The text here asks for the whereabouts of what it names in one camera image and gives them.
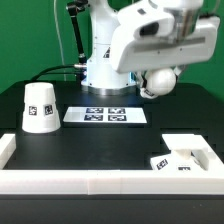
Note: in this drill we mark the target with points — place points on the white marker tag board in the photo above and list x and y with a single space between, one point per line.
128 115

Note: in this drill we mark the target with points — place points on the white U-shaped frame wall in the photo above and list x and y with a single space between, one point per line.
209 181

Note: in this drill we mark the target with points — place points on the white lamp bulb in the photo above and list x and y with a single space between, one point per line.
157 83

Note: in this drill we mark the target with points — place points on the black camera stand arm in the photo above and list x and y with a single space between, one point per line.
74 8

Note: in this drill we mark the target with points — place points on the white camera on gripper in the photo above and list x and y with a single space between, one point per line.
143 18

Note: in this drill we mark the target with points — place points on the white lamp shade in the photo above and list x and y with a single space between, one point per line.
40 113

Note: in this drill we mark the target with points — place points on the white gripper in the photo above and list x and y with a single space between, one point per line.
130 52

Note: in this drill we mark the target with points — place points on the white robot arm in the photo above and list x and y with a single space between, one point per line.
101 77

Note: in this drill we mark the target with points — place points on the white lamp base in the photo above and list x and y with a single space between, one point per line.
180 156

